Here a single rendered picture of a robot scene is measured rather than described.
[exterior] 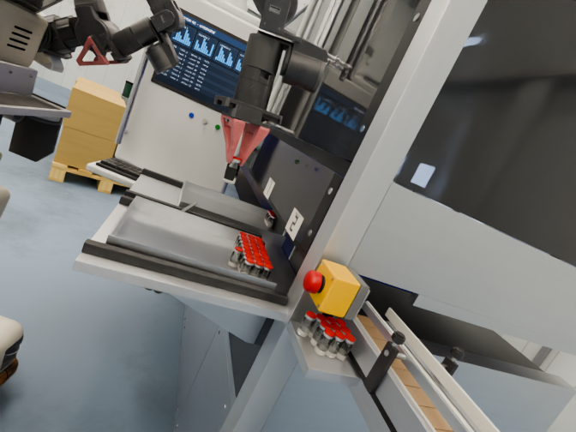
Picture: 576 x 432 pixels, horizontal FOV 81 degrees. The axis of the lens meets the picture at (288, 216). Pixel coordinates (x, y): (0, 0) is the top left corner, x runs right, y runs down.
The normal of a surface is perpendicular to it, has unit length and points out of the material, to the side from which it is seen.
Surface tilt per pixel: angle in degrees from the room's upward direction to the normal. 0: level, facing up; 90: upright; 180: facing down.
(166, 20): 99
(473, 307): 90
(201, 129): 90
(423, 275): 90
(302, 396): 90
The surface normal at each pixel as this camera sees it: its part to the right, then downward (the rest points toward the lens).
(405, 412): -0.88, -0.33
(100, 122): 0.44, 0.40
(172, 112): 0.07, 0.27
